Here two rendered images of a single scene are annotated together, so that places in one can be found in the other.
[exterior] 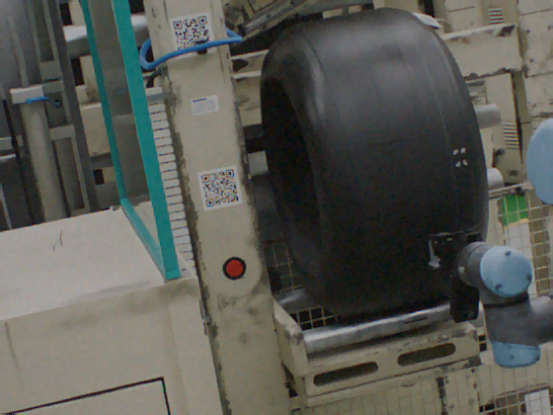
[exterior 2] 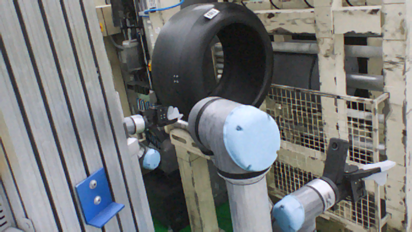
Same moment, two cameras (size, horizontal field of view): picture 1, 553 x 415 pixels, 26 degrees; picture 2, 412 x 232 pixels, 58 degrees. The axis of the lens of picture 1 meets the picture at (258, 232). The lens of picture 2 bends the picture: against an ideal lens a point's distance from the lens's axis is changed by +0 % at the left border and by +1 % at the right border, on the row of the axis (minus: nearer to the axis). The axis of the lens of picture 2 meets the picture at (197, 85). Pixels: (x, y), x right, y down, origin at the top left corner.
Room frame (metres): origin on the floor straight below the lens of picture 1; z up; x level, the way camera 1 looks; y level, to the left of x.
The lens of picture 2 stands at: (1.52, -1.76, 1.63)
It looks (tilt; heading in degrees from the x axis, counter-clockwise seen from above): 17 degrees down; 63
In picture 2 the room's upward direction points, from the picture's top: 10 degrees counter-clockwise
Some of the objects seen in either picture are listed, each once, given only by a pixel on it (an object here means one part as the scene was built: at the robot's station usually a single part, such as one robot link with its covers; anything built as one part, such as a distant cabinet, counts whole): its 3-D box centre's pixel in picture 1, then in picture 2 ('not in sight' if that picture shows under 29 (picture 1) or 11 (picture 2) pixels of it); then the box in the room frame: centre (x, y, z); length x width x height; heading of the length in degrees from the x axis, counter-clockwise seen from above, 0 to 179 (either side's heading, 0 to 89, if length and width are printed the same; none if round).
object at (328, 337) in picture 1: (382, 324); (195, 128); (2.24, -0.21, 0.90); 0.35 x 0.05 x 0.05; 100
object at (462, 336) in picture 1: (385, 356); (197, 140); (2.24, -0.20, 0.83); 0.36 x 0.09 x 0.06; 100
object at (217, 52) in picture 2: not in sight; (233, 67); (2.72, 0.10, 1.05); 0.20 x 0.15 x 0.30; 100
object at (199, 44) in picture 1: (189, 42); (164, 6); (2.32, 0.07, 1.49); 0.19 x 0.19 x 0.06; 10
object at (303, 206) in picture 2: not in sight; (298, 210); (2.04, -1.15, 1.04); 0.11 x 0.08 x 0.09; 4
